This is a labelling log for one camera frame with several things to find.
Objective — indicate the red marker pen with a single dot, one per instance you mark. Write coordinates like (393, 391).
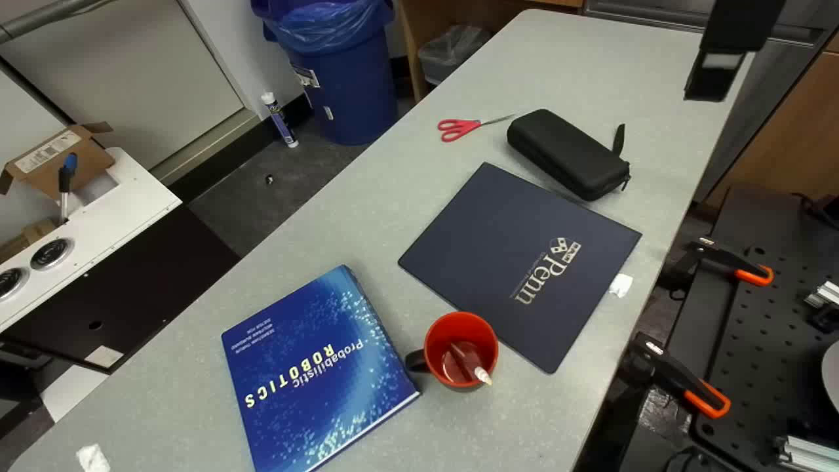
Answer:
(467, 365)

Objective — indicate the red and black mug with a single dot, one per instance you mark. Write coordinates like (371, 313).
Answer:
(434, 355)

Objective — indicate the navy Penn folder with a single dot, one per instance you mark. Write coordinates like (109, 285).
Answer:
(533, 262)

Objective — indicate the black zippered case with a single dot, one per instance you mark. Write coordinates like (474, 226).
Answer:
(568, 153)

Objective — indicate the blue robotics book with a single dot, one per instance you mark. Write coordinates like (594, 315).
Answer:
(313, 372)

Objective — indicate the blue trash bin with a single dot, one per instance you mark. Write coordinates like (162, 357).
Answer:
(339, 54)

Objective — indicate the orange black clamp near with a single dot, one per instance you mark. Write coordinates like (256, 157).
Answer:
(691, 389)

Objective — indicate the orange black clamp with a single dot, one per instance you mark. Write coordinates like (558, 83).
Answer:
(707, 250)
(691, 389)

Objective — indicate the orange black clamp far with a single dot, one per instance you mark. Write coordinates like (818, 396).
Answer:
(707, 250)

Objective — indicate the cardboard box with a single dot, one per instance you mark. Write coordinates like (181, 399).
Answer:
(67, 160)

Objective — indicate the red handled scissors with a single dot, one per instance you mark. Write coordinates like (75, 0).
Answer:
(457, 127)

